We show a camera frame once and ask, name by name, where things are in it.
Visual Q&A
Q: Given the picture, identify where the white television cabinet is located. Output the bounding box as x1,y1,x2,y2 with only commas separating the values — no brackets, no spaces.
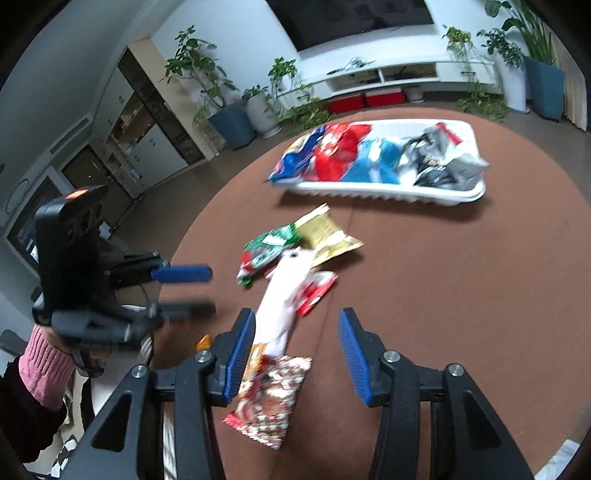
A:
318,59,502,100

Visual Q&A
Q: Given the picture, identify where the beige curtain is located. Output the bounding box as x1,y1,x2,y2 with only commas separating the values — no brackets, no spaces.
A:
551,32,583,130

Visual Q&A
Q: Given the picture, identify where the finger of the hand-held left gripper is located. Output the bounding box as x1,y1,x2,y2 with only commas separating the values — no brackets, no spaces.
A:
139,301,218,340
117,251,213,289

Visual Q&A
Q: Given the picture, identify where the long white snack packet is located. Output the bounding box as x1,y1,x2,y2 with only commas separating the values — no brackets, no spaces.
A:
254,247,319,356

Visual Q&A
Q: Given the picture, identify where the plant in tall white pot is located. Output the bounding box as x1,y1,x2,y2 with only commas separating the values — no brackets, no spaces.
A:
478,28,531,114

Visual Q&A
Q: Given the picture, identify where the trailing plant on cabinet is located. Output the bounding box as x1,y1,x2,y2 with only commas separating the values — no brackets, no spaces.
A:
441,25,509,121

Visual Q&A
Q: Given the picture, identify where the red storage box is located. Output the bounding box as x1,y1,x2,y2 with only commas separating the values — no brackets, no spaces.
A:
329,92,365,114
366,90,407,108

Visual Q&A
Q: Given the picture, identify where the trailing pothos plant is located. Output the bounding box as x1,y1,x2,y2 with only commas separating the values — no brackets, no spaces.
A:
268,58,324,134

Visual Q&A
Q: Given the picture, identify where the orange snack packet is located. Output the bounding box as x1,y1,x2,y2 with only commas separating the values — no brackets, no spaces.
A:
196,335,269,384

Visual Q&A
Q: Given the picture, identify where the plant in white ribbed pot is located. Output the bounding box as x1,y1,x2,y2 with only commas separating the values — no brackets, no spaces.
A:
240,85,282,138

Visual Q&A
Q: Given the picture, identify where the large-leaf plant in blue pot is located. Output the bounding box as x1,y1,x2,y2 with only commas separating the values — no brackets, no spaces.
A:
485,0,566,121

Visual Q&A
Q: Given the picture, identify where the small red white snack packet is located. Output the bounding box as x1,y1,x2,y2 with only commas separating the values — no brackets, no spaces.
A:
295,270,339,317

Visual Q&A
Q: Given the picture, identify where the wooden display cabinet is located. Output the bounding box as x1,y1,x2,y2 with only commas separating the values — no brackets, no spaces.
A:
90,39,218,199

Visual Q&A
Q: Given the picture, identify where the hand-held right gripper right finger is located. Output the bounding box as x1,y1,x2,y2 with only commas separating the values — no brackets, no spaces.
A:
338,308,536,480

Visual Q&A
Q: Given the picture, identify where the gold snack packet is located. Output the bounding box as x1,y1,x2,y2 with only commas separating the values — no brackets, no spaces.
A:
295,203,365,268

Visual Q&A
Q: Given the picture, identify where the red and white snack packet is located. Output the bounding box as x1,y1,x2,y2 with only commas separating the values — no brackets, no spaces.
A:
422,121,490,183

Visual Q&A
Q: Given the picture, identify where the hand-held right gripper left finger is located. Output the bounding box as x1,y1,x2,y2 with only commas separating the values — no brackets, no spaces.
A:
65,308,257,480

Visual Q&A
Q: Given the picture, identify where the green snack packet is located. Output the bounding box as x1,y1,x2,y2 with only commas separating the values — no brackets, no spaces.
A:
235,222,303,287

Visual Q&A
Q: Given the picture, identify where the red patterned foil snack packet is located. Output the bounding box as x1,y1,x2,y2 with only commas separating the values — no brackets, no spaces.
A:
222,354,312,450

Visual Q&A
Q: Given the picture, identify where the wall-mounted television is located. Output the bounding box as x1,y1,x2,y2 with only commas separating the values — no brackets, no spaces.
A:
265,0,435,52

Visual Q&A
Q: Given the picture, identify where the blue yellow cake packet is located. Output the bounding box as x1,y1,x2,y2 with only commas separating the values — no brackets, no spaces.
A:
268,127,326,183

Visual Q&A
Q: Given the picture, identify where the teal blue snack packet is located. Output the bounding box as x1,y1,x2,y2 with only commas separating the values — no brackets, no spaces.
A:
344,137,407,184

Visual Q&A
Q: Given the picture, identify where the leafy tree in grey-blue pot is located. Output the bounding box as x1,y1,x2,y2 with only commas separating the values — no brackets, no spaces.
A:
161,25,257,151

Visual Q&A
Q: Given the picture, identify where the black snack packet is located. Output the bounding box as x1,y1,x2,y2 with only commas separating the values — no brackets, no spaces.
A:
399,129,467,189

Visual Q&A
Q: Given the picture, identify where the white plastic tray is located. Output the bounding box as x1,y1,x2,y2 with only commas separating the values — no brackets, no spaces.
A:
270,119,488,206

